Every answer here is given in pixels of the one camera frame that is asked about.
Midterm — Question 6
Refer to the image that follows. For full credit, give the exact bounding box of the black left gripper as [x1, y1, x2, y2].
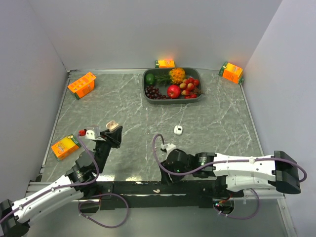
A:
[94, 125, 122, 172]

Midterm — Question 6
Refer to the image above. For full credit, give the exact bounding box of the pink earbuds charging case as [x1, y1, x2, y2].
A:
[106, 120, 119, 132]

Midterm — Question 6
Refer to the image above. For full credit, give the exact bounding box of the white earbuds charging case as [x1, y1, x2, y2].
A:
[173, 125, 183, 135]

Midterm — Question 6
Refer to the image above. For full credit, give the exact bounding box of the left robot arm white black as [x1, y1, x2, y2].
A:
[0, 121, 123, 237]

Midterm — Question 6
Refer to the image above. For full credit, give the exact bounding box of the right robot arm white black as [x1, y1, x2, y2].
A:
[160, 148, 301, 197]

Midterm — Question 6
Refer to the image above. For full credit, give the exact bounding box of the orange juice box near left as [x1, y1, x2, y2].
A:
[51, 134, 81, 161]

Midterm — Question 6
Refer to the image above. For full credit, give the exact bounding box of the orange juice box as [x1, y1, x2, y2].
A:
[155, 60, 175, 68]
[68, 72, 96, 100]
[218, 62, 244, 85]
[51, 134, 81, 161]

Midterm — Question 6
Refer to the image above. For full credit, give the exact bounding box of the orange juice box far left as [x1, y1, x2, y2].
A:
[68, 72, 96, 100]

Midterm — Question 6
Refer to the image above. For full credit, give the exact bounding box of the dark purple grape bunch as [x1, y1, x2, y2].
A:
[145, 85, 170, 100]

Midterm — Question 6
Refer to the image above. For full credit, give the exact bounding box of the green lime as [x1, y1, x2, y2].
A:
[145, 74, 156, 85]

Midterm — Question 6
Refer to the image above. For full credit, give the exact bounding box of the red apple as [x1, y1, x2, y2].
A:
[167, 84, 181, 99]

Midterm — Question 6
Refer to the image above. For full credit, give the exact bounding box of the small pineapple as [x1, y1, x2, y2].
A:
[155, 68, 186, 85]

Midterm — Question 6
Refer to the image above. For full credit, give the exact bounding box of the orange juice box back centre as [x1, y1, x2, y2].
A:
[155, 60, 175, 68]

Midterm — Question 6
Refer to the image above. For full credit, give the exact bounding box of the dark grey fruit tray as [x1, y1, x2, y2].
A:
[142, 68, 203, 105]

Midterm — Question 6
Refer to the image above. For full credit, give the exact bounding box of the orange juice box far right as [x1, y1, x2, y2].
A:
[218, 62, 244, 85]

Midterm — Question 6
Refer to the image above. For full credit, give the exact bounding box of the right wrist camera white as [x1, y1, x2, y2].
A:
[160, 143, 176, 156]

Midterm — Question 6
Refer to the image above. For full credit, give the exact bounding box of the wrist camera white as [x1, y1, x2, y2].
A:
[160, 143, 176, 156]
[78, 125, 101, 141]

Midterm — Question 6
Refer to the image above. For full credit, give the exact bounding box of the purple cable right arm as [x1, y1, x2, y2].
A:
[152, 133, 308, 183]

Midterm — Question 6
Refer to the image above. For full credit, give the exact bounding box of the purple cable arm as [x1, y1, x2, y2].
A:
[152, 133, 308, 183]
[0, 135, 100, 223]

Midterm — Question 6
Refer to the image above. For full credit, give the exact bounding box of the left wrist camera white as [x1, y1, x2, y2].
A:
[78, 125, 101, 141]

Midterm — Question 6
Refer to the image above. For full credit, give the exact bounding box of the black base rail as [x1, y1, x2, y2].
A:
[68, 179, 245, 211]

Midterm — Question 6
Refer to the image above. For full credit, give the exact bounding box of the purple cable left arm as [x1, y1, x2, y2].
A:
[0, 135, 100, 223]

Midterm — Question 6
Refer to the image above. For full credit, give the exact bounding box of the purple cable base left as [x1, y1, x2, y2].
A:
[78, 193, 130, 229]

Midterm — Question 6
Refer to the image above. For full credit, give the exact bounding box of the purple cable base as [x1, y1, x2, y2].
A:
[215, 189, 261, 220]
[78, 193, 130, 229]

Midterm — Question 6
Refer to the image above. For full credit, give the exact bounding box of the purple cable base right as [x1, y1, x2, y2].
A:
[215, 189, 261, 220]

